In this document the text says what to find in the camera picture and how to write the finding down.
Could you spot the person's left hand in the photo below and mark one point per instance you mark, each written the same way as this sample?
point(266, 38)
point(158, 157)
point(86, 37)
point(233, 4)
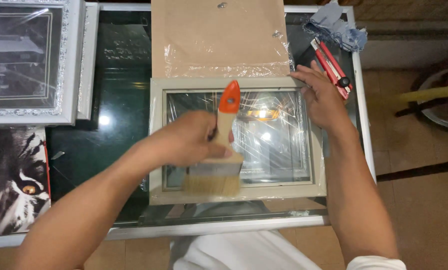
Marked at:
point(184, 140)

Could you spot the person's right hand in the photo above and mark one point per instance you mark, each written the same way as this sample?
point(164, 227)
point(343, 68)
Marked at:
point(325, 101)

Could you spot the orange-tipped wooden paintbrush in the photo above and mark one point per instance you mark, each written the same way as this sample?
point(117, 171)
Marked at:
point(218, 176)

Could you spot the beige picture frame with glass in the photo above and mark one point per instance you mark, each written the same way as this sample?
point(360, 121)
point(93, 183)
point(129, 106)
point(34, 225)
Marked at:
point(276, 150)

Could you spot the red utility knife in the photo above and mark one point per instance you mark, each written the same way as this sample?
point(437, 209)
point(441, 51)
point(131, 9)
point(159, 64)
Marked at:
point(332, 65)

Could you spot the black flat block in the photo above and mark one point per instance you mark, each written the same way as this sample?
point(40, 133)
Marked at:
point(306, 57)

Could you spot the blue-grey frayed cloth rag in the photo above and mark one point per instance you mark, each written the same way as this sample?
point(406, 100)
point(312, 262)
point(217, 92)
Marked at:
point(338, 28)

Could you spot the small metal hanger hook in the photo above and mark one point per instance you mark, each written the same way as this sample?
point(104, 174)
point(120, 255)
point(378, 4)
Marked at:
point(277, 34)
point(222, 5)

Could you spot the brown backing board in plastic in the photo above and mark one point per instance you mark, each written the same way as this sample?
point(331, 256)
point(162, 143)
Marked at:
point(216, 37)

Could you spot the yellow stick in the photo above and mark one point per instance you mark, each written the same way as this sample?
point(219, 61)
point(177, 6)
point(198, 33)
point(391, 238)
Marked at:
point(433, 93)

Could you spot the round metal basin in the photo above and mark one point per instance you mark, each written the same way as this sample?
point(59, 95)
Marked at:
point(443, 108)

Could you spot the person's white clothing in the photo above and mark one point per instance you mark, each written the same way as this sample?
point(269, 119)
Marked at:
point(242, 251)

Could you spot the black-and-white tiger print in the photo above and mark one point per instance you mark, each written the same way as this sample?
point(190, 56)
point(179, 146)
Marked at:
point(14, 180)

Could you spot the plain white picture frame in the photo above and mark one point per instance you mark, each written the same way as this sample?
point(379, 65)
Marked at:
point(88, 60)

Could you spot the silver ornate picture frame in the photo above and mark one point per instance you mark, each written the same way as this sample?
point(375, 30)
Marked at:
point(21, 60)

